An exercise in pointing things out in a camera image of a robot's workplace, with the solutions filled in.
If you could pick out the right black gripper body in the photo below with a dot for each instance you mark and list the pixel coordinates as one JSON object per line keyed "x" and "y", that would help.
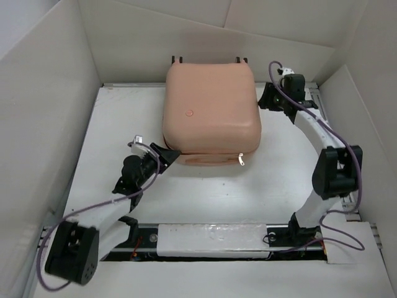
{"x": 272, "y": 98}

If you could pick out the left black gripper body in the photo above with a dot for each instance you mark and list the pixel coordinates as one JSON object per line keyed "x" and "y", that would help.
{"x": 149, "y": 164}

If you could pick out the pink hard-shell suitcase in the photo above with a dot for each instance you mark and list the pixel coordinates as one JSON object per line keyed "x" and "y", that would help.
{"x": 211, "y": 114}

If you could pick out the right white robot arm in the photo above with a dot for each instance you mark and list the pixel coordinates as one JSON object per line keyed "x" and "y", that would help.
{"x": 298, "y": 234}

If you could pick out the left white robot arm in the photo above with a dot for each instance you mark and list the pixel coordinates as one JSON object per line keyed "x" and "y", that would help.
{"x": 85, "y": 236}

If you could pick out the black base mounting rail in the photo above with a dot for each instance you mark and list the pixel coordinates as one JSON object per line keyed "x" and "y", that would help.
{"x": 208, "y": 242}

